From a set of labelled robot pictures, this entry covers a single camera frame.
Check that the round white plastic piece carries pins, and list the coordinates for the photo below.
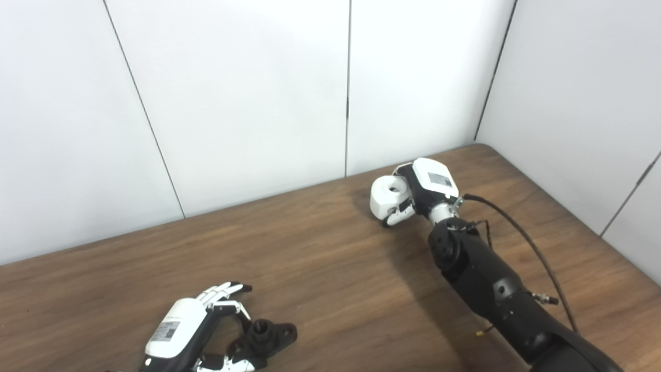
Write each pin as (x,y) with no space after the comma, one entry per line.
(382,199)

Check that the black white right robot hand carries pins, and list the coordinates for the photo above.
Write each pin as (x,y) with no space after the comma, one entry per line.
(431,178)

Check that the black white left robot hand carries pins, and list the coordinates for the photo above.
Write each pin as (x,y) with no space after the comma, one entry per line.
(175,325)

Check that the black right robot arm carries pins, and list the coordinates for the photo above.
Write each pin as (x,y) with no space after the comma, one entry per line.
(485,281)

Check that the black plastic holder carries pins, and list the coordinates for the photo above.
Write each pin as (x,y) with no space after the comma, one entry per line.
(268,336)

